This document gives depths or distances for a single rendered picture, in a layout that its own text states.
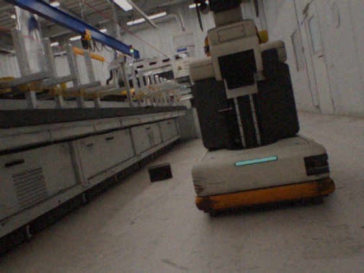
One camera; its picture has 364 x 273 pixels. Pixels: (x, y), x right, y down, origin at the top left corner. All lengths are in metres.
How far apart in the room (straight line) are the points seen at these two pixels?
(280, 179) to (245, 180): 0.15
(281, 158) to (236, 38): 0.59
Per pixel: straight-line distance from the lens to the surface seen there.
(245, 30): 1.49
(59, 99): 1.96
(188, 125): 6.18
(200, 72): 1.73
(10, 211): 1.90
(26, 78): 1.51
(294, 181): 1.44
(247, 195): 1.43
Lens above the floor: 0.51
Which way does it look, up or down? 3 degrees down
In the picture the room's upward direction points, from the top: 11 degrees counter-clockwise
